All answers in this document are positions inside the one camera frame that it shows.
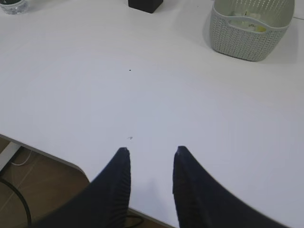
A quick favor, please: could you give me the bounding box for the black floor cable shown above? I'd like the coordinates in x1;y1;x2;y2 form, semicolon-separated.
0;177;32;228

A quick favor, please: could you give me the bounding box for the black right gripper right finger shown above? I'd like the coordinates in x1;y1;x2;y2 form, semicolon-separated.
172;146;286;228

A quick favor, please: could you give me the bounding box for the green woven plastic basket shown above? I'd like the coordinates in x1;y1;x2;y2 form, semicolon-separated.
209;0;295;62

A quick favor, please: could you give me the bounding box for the clear water bottle green label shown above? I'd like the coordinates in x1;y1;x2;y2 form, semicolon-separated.
0;0;29;15

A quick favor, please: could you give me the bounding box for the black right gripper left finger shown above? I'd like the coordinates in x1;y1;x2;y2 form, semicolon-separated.
33;148;131;228

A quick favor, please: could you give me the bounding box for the black square pen holder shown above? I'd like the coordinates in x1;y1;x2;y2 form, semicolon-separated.
128;0;163;13

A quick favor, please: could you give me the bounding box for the white table leg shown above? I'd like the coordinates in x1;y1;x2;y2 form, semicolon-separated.
0;142;20;171

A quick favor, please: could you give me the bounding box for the white floor cable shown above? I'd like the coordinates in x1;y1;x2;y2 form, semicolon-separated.
11;149;33;166

